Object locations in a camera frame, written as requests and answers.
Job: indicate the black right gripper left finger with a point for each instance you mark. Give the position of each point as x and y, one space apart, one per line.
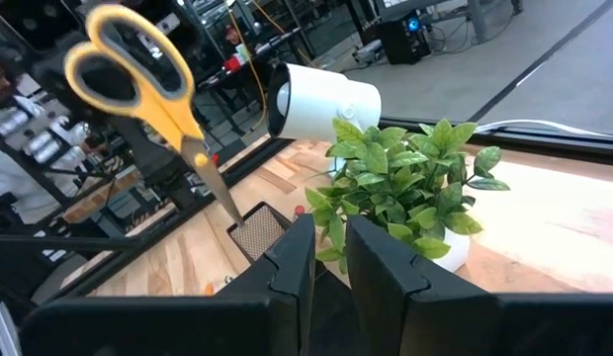
296 267

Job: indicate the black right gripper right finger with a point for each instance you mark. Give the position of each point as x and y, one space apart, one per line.
376 277

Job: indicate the black mesh desk organizer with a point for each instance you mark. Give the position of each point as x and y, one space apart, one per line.
259 232

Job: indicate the green plant in white pot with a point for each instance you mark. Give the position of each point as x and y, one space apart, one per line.
400 188

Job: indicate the black computer tower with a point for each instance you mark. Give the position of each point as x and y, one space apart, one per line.
400 44

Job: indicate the person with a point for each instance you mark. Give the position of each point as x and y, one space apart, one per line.
10 183

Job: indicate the white round camera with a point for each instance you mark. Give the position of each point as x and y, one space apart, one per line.
326 104

